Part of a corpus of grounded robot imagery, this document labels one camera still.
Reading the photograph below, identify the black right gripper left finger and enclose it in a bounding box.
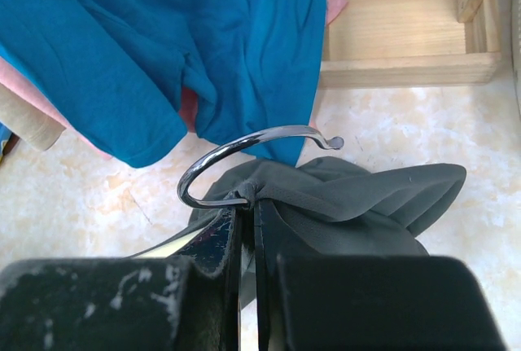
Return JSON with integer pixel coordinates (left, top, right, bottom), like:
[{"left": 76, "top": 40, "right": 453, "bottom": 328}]
[{"left": 1, "top": 209, "right": 243, "bottom": 350}]

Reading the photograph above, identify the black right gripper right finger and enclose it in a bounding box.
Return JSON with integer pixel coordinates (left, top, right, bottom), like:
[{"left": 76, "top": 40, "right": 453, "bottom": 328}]
[{"left": 253, "top": 201, "right": 505, "bottom": 350}]

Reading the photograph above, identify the cream wooden hanger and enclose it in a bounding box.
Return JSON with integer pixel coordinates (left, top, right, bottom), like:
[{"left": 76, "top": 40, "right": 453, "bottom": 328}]
[{"left": 135, "top": 125, "right": 344, "bottom": 258}]

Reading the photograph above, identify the dark grey t-shirt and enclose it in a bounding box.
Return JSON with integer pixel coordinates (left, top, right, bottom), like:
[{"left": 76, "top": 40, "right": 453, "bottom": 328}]
[{"left": 125, "top": 156, "right": 468, "bottom": 311}]

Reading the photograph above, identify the pink hanging t-shirt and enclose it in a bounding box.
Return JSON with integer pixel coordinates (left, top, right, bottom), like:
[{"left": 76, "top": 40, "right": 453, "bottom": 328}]
[{"left": 1, "top": 0, "right": 348, "bottom": 160}]

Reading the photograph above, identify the beige hanging t-shirt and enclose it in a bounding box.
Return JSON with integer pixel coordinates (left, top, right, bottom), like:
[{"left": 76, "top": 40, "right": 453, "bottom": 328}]
[{"left": 1, "top": 85, "right": 65, "bottom": 151}]

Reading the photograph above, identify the teal blue hanging t-shirt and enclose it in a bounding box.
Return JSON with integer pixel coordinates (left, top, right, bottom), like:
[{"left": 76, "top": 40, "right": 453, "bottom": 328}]
[{"left": 1, "top": 0, "right": 326, "bottom": 168}]

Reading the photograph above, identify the wooden clothes rack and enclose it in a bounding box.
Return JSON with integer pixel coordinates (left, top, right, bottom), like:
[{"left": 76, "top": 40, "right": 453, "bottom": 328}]
[{"left": 320, "top": 0, "right": 501, "bottom": 89}]

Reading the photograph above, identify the white laundry basket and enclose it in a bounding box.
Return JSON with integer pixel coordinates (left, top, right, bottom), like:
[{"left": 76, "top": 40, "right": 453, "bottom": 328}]
[{"left": 510, "top": 0, "right": 521, "bottom": 109}]

